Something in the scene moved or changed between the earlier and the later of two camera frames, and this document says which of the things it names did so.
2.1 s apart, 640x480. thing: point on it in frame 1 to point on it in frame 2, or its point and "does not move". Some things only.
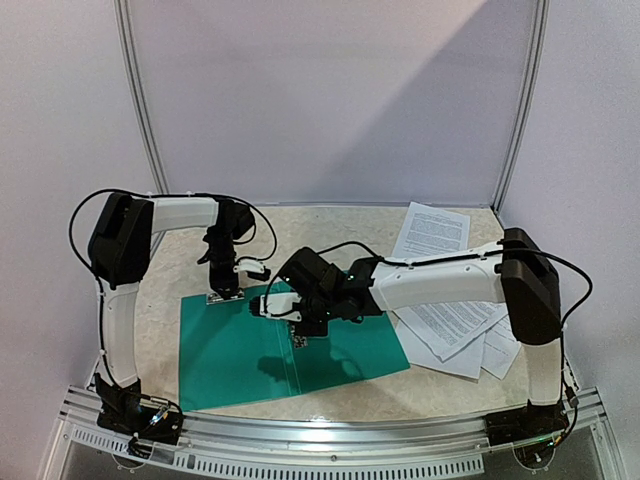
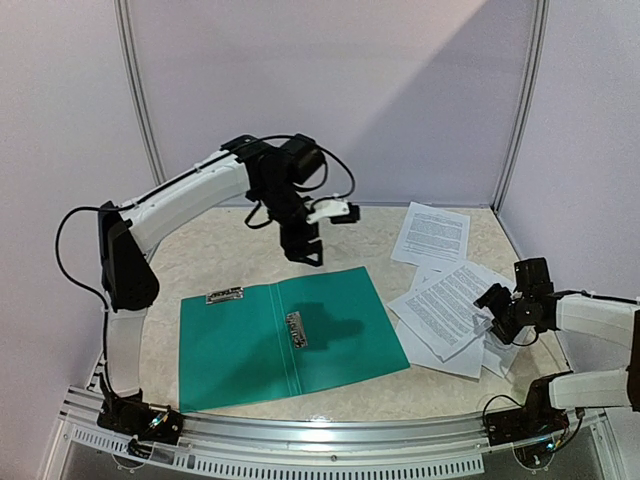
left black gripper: x=225 y=282 to x=290 y=242
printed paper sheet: x=448 y=327 does not move
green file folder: x=231 y=356 does not move
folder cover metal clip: x=213 y=298 does not move
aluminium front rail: x=378 y=446 does not move
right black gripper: x=302 y=325 to x=501 y=307
